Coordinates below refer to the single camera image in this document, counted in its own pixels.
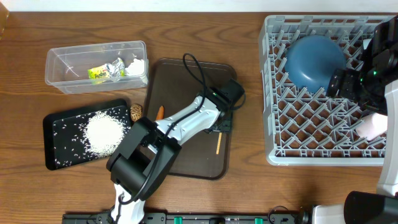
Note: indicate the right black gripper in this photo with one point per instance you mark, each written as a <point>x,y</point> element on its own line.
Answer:
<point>348,78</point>

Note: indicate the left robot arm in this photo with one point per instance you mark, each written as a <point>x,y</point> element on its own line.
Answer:
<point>144,157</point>

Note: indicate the white tissue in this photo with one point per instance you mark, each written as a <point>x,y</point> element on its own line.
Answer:
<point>136,68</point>

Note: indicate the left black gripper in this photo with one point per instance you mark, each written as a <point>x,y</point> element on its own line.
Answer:
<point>228,129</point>

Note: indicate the dark brown serving tray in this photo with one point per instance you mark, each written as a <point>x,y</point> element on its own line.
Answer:
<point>171,85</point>

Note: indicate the orange carrot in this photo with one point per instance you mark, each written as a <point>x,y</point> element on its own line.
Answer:
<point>160,113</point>

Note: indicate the clear plastic bin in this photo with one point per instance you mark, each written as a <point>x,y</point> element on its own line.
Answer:
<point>67,67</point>

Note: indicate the wooden chopstick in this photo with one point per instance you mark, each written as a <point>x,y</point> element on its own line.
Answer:
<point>219,143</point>

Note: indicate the white rice pile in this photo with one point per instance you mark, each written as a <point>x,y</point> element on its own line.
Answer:
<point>88,137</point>

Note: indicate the yellow foil snack wrapper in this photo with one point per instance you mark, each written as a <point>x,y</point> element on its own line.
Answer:
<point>107,72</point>

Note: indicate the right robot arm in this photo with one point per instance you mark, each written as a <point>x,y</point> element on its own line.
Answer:
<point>374,87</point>

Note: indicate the brown dried mushroom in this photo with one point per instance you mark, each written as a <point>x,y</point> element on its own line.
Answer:
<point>136,112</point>

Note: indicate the grey dishwasher rack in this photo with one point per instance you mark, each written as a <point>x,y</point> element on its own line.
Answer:
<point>304,128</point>

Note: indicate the pink plastic cup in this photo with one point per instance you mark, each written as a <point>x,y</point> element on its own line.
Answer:
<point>372,126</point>

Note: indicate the dark blue plate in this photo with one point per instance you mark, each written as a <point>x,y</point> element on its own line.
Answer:
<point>312,60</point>

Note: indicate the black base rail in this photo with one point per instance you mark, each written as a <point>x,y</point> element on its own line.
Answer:
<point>163,218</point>

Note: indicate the black waste tray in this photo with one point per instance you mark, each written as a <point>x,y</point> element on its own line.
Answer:
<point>49,119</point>

